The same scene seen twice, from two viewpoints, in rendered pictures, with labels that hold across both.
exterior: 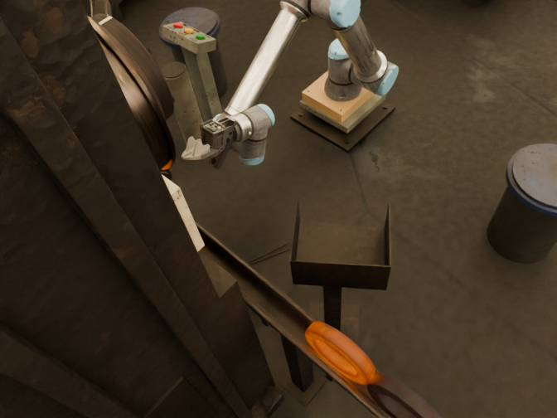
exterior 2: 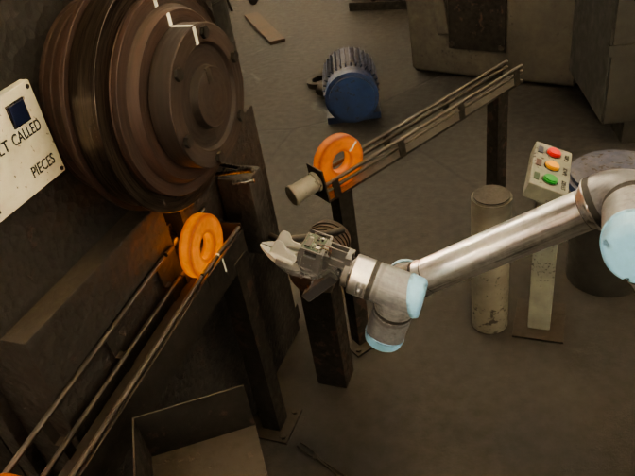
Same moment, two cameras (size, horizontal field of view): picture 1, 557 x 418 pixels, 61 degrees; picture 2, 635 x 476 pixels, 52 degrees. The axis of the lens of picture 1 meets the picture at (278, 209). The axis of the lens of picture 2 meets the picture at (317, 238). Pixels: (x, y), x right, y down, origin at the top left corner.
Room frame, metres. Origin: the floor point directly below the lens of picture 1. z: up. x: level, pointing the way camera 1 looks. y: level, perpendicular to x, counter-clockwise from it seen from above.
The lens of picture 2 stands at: (0.64, -0.88, 1.59)
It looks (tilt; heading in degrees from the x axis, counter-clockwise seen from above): 35 degrees down; 66
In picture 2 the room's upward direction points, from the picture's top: 10 degrees counter-clockwise
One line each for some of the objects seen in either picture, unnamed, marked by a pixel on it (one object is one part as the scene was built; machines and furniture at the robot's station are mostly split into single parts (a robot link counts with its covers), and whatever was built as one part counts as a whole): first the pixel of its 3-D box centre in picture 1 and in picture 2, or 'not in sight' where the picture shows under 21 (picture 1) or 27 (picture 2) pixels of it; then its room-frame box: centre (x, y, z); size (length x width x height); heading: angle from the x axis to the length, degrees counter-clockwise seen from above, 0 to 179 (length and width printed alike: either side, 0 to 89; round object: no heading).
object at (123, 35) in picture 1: (128, 73); (202, 96); (0.97, 0.30, 1.11); 0.28 x 0.06 x 0.28; 41
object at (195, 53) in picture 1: (203, 84); (545, 247); (1.90, 0.26, 0.31); 0.24 x 0.16 x 0.62; 41
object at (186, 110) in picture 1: (187, 113); (490, 263); (1.77, 0.36, 0.26); 0.12 x 0.12 x 0.52
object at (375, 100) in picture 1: (342, 99); not in sight; (1.85, -0.42, 0.10); 0.32 x 0.32 x 0.04; 39
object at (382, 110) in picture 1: (342, 109); not in sight; (1.85, -0.42, 0.04); 0.40 x 0.40 x 0.08; 39
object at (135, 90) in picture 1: (94, 95); (160, 95); (0.91, 0.38, 1.11); 0.47 x 0.06 x 0.47; 41
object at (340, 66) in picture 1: (345, 59); not in sight; (1.84, -0.43, 0.37); 0.17 x 0.15 x 0.18; 41
